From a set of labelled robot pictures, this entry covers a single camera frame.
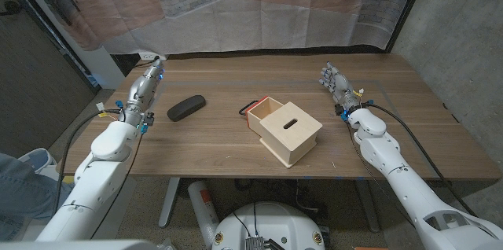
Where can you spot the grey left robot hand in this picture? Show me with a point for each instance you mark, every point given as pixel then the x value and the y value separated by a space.
pixel 141 89

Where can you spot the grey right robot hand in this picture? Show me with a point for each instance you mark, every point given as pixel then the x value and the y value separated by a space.
pixel 342 87

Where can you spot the dark grey glasses case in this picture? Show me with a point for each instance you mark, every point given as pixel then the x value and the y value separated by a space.
pixel 186 107

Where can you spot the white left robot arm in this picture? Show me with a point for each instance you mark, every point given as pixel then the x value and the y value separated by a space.
pixel 98 171

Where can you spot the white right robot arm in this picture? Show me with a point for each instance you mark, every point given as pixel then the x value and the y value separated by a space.
pixel 408 187

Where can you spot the wooden drawer with red front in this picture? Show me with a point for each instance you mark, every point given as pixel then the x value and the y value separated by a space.
pixel 267 110

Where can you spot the white power strip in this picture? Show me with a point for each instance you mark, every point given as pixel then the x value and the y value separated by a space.
pixel 147 56

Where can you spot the wooden box with slot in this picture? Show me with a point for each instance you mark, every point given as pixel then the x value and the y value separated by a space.
pixel 291 136

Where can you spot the grey table leg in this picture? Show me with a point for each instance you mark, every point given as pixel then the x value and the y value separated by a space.
pixel 367 206
pixel 169 203

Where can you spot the printed room backdrop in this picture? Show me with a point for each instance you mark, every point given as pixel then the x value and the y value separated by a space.
pixel 236 18

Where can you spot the white sneaker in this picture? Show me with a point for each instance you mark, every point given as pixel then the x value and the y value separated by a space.
pixel 37 159

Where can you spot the white cylinder with orange label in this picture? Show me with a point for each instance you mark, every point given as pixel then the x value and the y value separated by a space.
pixel 202 210

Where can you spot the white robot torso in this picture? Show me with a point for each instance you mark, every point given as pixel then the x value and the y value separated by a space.
pixel 271 222

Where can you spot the person's leg in jeans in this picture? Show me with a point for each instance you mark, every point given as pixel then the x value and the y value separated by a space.
pixel 23 195

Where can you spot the black backdrop frame pole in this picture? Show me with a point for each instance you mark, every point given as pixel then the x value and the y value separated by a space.
pixel 408 8
pixel 57 34

